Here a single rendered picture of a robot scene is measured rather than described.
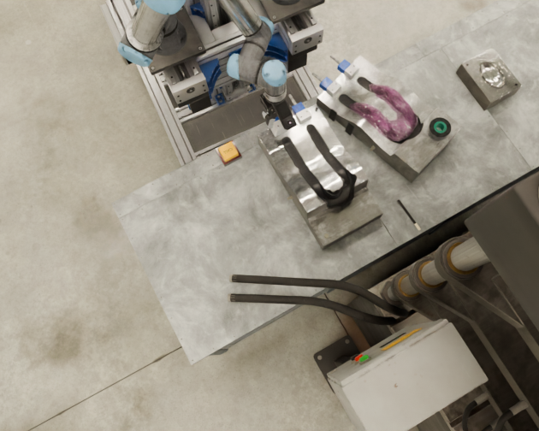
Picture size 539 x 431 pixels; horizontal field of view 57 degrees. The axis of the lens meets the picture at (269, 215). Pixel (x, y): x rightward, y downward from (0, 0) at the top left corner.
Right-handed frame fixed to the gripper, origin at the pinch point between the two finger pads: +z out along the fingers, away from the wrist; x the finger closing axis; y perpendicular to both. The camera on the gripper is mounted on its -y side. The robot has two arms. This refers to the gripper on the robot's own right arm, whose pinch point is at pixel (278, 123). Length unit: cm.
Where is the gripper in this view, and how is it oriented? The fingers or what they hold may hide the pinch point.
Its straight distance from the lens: 192.3
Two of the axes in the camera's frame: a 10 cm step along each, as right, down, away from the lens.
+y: -4.9, -8.4, 2.4
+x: -8.7, 4.8, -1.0
